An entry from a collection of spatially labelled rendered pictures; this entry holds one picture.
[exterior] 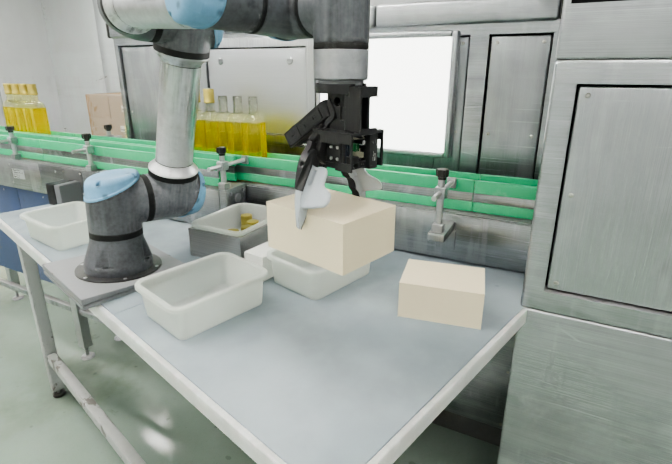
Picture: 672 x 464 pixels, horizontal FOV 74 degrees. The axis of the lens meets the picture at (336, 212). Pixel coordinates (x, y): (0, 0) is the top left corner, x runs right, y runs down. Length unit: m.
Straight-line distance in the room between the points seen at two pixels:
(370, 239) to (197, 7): 0.37
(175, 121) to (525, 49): 0.88
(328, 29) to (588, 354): 0.80
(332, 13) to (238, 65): 1.03
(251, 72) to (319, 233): 1.03
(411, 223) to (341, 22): 0.70
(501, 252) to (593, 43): 0.51
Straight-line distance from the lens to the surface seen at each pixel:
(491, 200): 1.15
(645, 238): 0.98
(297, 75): 1.49
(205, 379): 0.79
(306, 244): 0.66
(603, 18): 0.92
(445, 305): 0.90
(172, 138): 1.09
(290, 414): 0.71
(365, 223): 0.63
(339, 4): 0.61
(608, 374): 1.09
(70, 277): 1.19
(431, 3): 1.33
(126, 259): 1.13
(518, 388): 1.13
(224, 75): 1.66
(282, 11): 0.66
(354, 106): 0.60
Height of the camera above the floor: 1.23
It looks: 18 degrees down
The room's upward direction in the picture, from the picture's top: straight up
